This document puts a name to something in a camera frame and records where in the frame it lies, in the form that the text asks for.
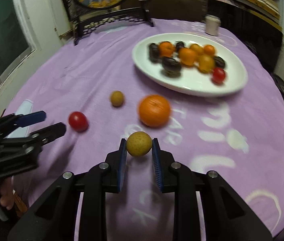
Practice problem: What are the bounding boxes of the small tan longan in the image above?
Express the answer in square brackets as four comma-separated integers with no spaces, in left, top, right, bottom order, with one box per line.
[110,91,124,107]

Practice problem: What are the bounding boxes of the yellow orange fruit middle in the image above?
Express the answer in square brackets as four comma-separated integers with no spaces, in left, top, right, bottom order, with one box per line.
[198,54,215,74]

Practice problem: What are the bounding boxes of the dark wrinkled fruit middle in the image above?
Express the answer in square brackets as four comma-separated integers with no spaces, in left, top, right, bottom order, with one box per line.
[149,43,160,63]

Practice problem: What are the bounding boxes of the yellow orange front fruit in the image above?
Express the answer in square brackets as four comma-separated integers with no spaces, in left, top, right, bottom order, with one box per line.
[189,44,204,55]

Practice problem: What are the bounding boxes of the small dark fruit on plate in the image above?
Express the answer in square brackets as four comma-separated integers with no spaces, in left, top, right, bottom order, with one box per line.
[175,41,185,53]

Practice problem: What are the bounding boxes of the small orange tangerine left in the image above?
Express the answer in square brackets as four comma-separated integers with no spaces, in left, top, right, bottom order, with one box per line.
[158,41,176,58]

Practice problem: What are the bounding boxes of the large orange tangerine back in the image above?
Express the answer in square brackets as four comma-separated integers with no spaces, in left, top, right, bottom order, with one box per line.
[137,95,171,128]

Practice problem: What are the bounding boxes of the dark wrinkled fruit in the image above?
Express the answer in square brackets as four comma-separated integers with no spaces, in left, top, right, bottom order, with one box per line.
[149,43,160,63]
[213,55,226,69]

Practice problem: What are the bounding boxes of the small orange kumquat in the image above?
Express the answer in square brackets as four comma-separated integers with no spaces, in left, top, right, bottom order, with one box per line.
[203,45,216,56]

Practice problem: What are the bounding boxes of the black round stool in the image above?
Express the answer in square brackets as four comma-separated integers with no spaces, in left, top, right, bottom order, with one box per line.
[271,74,284,100]

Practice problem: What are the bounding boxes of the large dark mangosteen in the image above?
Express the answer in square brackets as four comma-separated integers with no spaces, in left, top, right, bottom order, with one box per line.
[162,57,182,77]

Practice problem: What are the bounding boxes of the large orange tangerine right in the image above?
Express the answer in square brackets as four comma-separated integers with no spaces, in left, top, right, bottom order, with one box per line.
[178,48,198,67]

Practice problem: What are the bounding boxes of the small green yellow fruit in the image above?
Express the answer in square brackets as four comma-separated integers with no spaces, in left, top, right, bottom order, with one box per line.
[126,131,152,157]

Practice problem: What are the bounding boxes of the large orange tangerine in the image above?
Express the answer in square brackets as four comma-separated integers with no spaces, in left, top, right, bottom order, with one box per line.
[137,95,171,128]
[178,48,198,67]

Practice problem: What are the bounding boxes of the person left hand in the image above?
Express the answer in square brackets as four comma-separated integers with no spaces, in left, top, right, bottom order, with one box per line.
[0,177,15,210]

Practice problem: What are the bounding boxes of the yellow orange fruit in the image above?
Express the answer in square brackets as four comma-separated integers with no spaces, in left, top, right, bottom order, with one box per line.
[189,44,204,55]
[198,54,215,74]

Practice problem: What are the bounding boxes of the purple tablecloth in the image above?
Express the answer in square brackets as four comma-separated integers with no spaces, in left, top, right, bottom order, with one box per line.
[7,20,284,235]

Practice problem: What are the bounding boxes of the red tomato left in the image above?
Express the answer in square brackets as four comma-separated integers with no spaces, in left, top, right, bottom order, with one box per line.
[68,111,89,132]

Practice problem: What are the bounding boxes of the dark wrinkled fruit back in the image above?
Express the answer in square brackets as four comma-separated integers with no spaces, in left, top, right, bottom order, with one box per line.
[213,55,226,69]

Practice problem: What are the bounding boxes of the red tomato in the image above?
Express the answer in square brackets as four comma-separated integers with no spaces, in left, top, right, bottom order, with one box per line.
[211,67,226,84]
[68,111,89,132]

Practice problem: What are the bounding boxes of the white ceramic cup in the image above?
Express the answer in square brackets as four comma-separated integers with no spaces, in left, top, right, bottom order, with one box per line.
[205,15,221,37]

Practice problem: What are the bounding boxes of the red tomato middle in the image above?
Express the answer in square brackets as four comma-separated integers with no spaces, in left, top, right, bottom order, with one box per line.
[211,67,226,84]

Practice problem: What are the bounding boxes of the white oval plate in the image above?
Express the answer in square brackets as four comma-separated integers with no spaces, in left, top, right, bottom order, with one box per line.
[132,33,248,97]

